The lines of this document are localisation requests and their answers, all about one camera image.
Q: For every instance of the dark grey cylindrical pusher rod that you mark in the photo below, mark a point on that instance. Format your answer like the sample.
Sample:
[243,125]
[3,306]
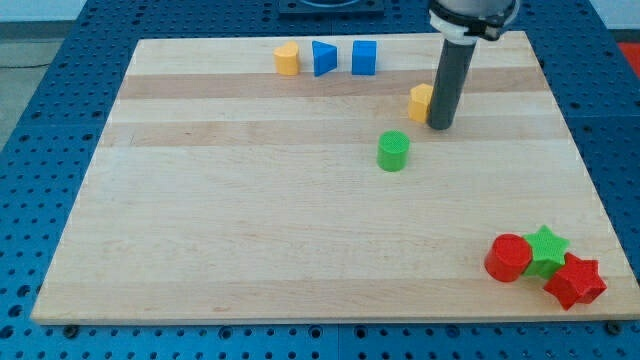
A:
[450,78]

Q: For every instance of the yellow hexagon block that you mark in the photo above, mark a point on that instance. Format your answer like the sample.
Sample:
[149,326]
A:
[419,102]

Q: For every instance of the yellow heart block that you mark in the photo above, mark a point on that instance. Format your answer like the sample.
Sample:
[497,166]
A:
[286,59]

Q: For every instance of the blue cube block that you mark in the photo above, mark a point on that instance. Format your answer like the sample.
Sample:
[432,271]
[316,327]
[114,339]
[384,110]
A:
[364,57]

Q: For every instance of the green cylinder block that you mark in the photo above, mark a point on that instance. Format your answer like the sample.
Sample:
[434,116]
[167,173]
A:
[392,150]

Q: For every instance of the blue triangle block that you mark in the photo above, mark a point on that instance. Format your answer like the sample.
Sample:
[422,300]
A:
[325,58]

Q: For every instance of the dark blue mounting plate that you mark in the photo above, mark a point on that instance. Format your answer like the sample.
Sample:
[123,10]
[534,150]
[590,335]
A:
[329,7]

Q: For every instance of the red cylinder block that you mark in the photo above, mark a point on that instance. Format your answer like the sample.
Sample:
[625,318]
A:
[508,257]

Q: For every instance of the green star block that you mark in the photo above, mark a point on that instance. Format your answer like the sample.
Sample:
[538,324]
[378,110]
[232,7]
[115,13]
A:
[548,252]

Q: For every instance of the wooden board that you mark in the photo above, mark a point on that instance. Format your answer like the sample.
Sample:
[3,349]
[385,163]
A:
[223,193]

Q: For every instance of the red star block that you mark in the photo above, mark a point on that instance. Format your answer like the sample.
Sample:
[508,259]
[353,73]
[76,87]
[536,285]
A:
[577,281]

